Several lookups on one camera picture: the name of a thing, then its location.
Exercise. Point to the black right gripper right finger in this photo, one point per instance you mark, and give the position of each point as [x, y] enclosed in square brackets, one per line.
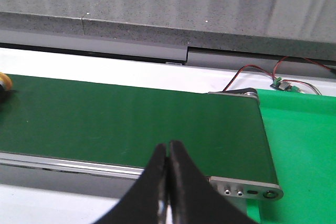
[193, 199]

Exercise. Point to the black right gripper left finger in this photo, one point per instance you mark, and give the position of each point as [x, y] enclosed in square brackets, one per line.
[146, 200]

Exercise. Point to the yellow black button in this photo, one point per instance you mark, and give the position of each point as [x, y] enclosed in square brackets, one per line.
[6, 83]

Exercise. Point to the green conveyor belt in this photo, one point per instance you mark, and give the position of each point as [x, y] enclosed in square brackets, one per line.
[223, 134]

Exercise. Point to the green plastic board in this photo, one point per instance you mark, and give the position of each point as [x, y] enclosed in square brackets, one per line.
[301, 134]

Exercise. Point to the small green circuit board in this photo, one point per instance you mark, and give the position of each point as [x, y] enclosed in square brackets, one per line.
[281, 85]

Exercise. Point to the grey stone countertop ledge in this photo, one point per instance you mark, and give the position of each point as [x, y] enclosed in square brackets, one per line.
[298, 28]

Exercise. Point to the aluminium conveyor frame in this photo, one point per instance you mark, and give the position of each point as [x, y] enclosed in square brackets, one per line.
[44, 172]

